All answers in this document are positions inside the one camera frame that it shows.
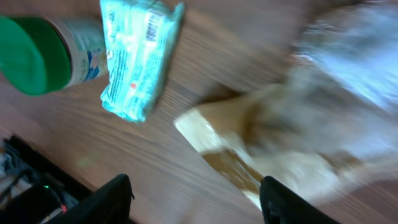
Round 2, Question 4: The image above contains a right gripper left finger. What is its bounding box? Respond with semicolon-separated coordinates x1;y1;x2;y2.
47;174;134;224

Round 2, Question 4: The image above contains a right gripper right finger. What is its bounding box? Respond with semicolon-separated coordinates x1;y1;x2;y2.
259;176;339;224

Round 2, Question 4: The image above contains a beige snack pouch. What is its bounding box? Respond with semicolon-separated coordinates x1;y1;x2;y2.
174;1;397;204

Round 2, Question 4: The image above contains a green bottle cap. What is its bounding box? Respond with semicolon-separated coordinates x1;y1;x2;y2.
0;15;109;96

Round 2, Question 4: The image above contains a teal wipes packet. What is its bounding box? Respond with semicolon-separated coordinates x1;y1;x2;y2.
100;0;185;123

